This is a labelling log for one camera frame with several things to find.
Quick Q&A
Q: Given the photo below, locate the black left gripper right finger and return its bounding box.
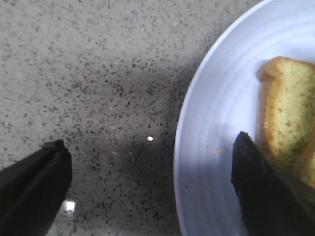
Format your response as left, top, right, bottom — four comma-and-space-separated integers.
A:
231, 132, 315, 236

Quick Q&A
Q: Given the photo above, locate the light blue round plate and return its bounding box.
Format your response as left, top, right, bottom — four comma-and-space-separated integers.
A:
174, 0, 315, 236

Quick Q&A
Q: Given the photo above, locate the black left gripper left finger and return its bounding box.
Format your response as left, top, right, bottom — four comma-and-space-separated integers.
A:
0, 140, 72, 236

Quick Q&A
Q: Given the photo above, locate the bread slice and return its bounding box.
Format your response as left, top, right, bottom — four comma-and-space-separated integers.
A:
258, 57, 315, 187

